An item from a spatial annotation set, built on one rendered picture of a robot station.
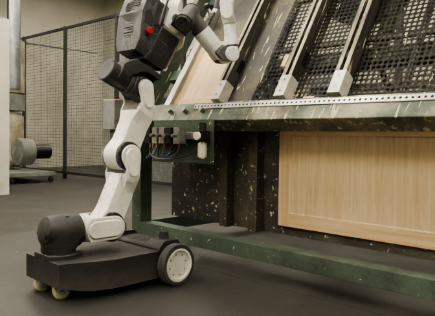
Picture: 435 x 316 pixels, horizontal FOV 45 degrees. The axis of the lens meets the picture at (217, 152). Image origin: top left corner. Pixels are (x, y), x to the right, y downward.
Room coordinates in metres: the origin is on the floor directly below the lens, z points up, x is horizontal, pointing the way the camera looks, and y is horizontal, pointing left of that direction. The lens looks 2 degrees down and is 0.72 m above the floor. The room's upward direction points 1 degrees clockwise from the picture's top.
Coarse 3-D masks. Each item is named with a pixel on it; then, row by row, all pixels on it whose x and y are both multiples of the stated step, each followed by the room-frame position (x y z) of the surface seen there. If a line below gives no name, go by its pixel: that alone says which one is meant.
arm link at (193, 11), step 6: (186, 6) 2.59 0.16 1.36; (192, 6) 2.59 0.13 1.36; (180, 12) 2.56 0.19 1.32; (186, 12) 2.54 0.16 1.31; (192, 12) 2.56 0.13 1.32; (198, 12) 2.60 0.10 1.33; (192, 18) 2.54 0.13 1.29; (198, 18) 2.58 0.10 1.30; (198, 24) 2.58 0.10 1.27; (204, 24) 2.60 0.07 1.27; (192, 30) 2.60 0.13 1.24; (198, 30) 2.59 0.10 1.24
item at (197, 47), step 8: (216, 16) 3.42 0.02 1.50; (200, 48) 3.31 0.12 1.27; (192, 56) 3.28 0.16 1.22; (184, 64) 3.28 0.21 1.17; (192, 64) 3.27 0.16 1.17; (184, 72) 3.23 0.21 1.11; (176, 80) 3.24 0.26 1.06; (176, 88) 3.19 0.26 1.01; (168, 96) 3.19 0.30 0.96; (176, 96) 3.17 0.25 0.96; (168, 104) 3.14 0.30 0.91
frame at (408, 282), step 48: (144, 144) 3.26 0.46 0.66; (240, 144) 2.99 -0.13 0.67; (144, 192) 3.27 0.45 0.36; (192, 192) 3.26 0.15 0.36; (240, 192) 2.99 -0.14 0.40; (192, 240) 2.91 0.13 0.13; (240, 240) 2.69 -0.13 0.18; (336, 240) 2.55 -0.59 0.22; (384, 288) 2.11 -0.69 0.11; (432, 288) 1.98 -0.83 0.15
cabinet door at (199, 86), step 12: (204, 60) 3.22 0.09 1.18; (192, 72) 3.22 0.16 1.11; (204, 72) 3.15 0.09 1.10; (216, 72) 3.07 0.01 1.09; (192, 84) 3.15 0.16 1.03; (204, 84) 3.07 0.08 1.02; (216, 84) 3.00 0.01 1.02; (180, 96) 3.15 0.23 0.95; (192, 96) 3.07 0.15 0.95; (204, 96) 3.00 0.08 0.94
